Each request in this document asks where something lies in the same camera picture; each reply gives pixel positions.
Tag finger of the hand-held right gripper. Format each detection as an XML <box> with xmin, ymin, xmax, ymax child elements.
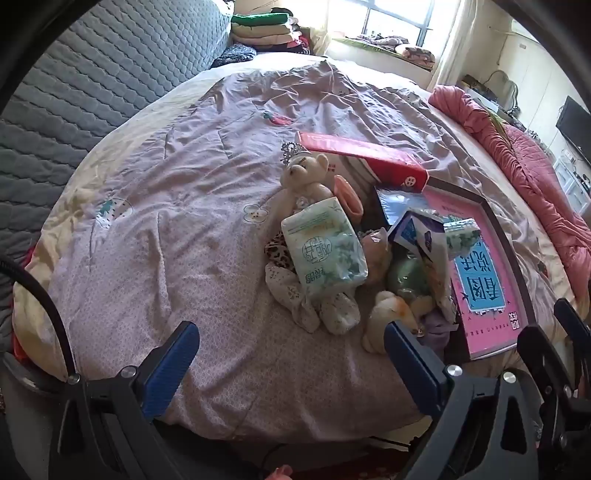
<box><xmin>516</xmin><ymin>324</ymin><xmax>591</xmax><ymax>480</ymax></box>
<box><xmin>553</xmin><ymin>298</ymin><xmax>591</xmax><ymax>370</ymax></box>

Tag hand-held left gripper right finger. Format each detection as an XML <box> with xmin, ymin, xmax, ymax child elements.
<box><xmin>383</xmin><ymin>320</ymin><xmax>541</xmax><ymax>480</ymax></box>

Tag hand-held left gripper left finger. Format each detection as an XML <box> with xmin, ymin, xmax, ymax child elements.
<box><xmin>48</xmin><ymin>320</ymin><xmax>201</xmax><ymax>480</ymax></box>

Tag pink framed box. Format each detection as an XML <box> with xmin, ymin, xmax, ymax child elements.
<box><xmin>416</xmin><ymin>178</ymin><xmax>539</xmax><ymax>361</ymax></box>

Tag green soft item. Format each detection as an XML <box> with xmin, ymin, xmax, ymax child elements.
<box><xmin>387</xmin><ymin>256</ymin><xmax>432</xmax><ymax>301</ymax></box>

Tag pale plush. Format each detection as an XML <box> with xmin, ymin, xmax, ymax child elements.
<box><xmin>358</xmin><ymin>227</ymin><xmax>393</xmax><ymax>284</ymax></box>

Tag pink roll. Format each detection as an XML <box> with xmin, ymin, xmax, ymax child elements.
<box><xmin>333</xmin><ymin>174</ymin><xmax>365</xmax><ymax>217</ymax></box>

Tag cream teddy bear with crown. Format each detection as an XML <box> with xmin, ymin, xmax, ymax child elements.
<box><xmin>279</xmin><ymin>143</ymin><xmax>335</xmax><ymax>208</ymax></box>

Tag purple cloth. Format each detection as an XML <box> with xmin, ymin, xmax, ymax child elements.
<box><xmin>418</xmin><ymin>309</ymin><xmax>460</xmax><ymax>361</ymax></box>

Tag cream plush toy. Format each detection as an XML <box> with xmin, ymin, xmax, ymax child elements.
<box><xmin>361</xmin><ymin>290</ymin><xmax>435</xmax><ymax>355</ymax></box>

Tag blue white plastic packet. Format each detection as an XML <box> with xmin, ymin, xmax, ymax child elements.
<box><xmin>388</xmin><ymin>208</ymin><xmax>455</xmax><ymax>319</ymax></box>

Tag white drawer cabinet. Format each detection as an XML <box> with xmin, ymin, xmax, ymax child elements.
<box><xmin>551</xmin><ymin>150</ymin><xmax>591</xmax><ymax>217</ymax></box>

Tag small green tissue packet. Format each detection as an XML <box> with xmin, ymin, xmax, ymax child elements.
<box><xmin>443</xmin><ymin>217</ymin><xmax>481</xmax><ymax>259</ymax></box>

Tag lilac printed quilt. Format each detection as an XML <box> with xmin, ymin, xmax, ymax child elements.
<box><xmin>11</xmin><ymin>58</ymin><xmax>583</xmax><ymax>444</ymax></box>

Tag white patterned cloth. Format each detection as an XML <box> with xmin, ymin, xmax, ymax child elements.
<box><xmin>264</xmin><ymin>263</ymin><xmax>362</xmax><ymax>335</ymax></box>

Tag green white tissue pack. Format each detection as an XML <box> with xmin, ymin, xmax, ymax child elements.
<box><xmin>281</xmin><ymin>196</ymin><xmax>370</xmax><ymax>301</ymax></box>

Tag dark blue wrapped box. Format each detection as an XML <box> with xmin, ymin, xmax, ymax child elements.
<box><xmin>372</xmin><ymin>185</ymin><xmax>426</xmax><ymax>227</ymax></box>

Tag leopard print cloth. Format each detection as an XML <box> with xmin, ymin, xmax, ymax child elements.
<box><xmin>264</xmin><ymin>233</ymin><xmax>291</xmax><ymax>271</ymax></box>

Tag pink ruffled blanket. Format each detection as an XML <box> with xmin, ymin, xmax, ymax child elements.
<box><xmin>427</xmin><ymin>84</ymin><xmax>591</xmax><ymax>296</ymax></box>

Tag black television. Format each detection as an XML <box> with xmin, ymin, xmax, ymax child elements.
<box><xmin>555</xmin><ymin>96</ymin><xmax>591</xmax><ymax>164</ymax></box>

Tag red and white box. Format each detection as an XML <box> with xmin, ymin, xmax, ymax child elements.
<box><xmin>295</xmin><ymin>130</ymin><xmax>430</xmax><ymax>192</ymax></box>

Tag grey quilted headboard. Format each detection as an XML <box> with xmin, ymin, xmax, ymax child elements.
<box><xmin>0</xmin><ymin>0</ymin><xmax>234</xmax><ymax>352</ymax></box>

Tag cream curtain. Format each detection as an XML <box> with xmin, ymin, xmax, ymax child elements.
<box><xmin>431</xmin><ymin>0</ymin><xmax>481</xmax><ymax>93</ymax></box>

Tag colourful cloth pile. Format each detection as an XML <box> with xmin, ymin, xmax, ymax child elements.
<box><xmin>344</xmin><ymin>32</ymin><xmax>437</xmax><ymax>70</ymax></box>

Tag dark patterned cloth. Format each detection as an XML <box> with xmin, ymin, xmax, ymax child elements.
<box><xmin>210</xmin><ymin>44</ymin><xmax>257</xmax><ymax>70</ymax></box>

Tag window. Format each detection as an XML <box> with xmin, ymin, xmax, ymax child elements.
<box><xmin>365</xmin><ymin>0</ymin><xmax>435</xmax><ymax>49</ymax></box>

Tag stack of folded clothes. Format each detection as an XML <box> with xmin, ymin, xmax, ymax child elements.
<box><xmin>231</xmin><ymin>11</ymin><xmax>315</xmax><ymax>56</ymax></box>

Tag black cable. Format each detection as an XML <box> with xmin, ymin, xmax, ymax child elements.
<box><xmin>0</xmin><ymin>256</ymin><xmax>77</xmax><ymax>379</ymax></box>

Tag wavy frame mirror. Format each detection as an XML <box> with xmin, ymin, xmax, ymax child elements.
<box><xmin>482</xmin><ymin>69</ymin><xmax>520</xmax><ymax>116</ymax></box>

